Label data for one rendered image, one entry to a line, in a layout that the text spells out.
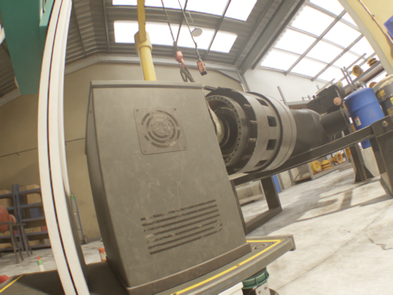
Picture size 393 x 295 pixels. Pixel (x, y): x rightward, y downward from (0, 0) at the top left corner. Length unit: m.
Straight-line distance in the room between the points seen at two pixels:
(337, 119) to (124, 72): 7.81
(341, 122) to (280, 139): 1.14
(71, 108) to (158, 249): 8.03
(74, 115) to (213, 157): 7.77
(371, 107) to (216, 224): 3.35
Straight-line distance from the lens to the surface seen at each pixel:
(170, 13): 7.94
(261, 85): 10.08
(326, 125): 2.38
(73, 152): 7.72
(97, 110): 0.54
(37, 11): 0.90
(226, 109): 1.28
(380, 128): 1.94
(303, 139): 1.95
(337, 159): 9.42
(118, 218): 0.47
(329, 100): 2.43
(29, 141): 8.59
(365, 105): 3.65
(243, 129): 1.10
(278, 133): 1.33
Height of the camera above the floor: 0.50
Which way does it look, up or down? 14 degrees up
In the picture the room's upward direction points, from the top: 15 degrees counter-clockwise
